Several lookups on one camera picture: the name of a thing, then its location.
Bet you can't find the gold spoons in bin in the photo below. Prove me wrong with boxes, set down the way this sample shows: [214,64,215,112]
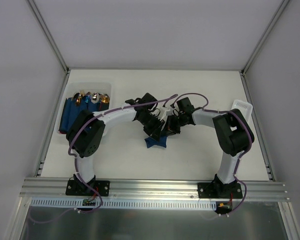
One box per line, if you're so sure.
[70,90,110,106]

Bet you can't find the white plastic bin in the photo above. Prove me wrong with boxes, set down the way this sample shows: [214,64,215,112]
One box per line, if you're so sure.
[54,82,112,137]

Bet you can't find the aluminium mounting rail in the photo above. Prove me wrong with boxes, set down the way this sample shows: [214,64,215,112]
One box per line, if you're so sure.
[19,177,291,202]

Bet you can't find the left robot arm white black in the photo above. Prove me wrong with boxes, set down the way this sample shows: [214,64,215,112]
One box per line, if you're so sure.
[66,93,165,195]

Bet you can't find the white perforated cutlery tray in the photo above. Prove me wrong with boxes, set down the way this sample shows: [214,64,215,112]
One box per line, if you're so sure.
[231,99,253,122]

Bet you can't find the white slotted cable duct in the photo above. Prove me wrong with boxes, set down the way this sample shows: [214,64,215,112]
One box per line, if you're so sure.
[30,197,217,211]

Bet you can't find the aluminium frame post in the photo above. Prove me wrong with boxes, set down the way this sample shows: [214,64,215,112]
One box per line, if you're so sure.
[241,0,291,76]
[26,0,69,73]

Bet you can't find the rolled blue napkin bundles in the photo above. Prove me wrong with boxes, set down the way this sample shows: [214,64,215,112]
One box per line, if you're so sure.
[58,97,110,134]

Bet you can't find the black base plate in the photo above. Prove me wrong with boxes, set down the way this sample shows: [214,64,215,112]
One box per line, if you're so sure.
[65,177,111,197]
[197,182,243,199]

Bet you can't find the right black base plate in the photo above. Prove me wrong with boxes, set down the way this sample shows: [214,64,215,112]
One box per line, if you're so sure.
[197,182,243,199]

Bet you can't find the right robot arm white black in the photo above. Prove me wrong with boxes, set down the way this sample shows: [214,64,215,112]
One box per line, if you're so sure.
[162,97,255,199]

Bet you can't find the left aluminium frame post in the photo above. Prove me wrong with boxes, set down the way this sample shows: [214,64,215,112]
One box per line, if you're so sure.
[26,0,69,73]

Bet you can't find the right aluminium frame post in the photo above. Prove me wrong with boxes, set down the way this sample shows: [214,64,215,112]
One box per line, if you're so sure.
[241,0,291,76]

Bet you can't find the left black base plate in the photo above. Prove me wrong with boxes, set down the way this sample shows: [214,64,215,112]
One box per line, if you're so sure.
[65,177,111,197]

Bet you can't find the dark blue paper napkin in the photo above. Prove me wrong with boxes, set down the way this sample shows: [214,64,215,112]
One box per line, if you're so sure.
[144,136,167,149]

